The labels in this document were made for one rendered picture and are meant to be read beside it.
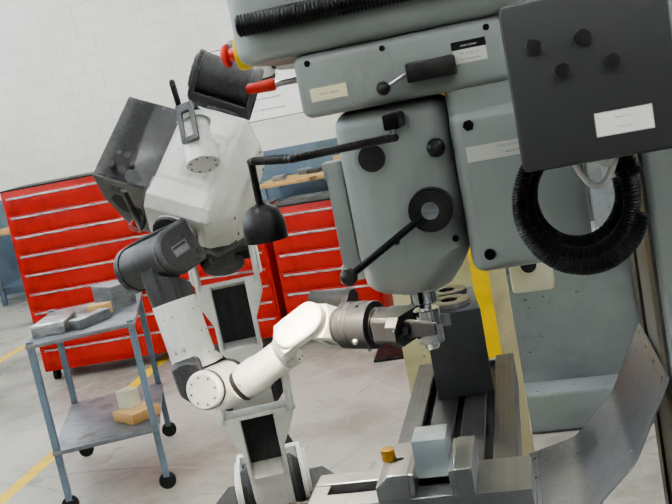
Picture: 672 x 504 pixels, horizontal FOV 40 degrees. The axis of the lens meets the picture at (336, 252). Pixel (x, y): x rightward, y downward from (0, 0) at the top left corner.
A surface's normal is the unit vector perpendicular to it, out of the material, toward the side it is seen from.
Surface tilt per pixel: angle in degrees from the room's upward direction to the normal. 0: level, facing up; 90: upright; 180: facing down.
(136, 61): 90
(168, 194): 58
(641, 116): 90
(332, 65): 90
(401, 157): 90
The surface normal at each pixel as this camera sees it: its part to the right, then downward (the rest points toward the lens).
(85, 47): -0.18, 0.20
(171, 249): 0.74, -0.29
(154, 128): 0.00, -0.39
